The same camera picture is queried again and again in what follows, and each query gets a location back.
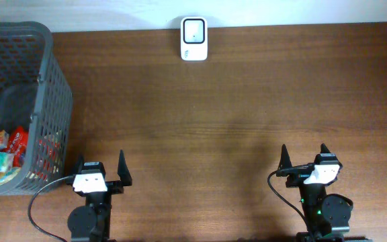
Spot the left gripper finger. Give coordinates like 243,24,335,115
117,150,132,186
71,155,85,175

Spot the red snack packet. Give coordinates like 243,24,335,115
3,126,28,167

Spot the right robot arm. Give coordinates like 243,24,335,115
267,144,369,242

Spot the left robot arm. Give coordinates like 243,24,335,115
67,151,132,242

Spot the white barcode scanner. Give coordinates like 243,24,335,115
180,16,208,61

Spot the grey plastic mesh basket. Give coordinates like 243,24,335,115
0,22,73,196

